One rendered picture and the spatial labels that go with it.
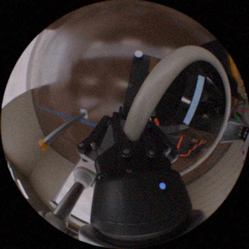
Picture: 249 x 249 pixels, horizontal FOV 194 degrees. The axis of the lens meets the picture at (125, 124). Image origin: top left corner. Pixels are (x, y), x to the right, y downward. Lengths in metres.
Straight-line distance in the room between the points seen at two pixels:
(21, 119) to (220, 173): 11.62
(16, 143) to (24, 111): 2.06
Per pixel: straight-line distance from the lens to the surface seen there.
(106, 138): 0.89
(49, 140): 1.24
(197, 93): 0.50
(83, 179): 0.71
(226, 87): 0.35
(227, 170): 5.82
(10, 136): 6.34
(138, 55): 1.10
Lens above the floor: 1.15
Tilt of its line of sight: 58 degrees down
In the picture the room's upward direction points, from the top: 159 degrees counter-clockwise
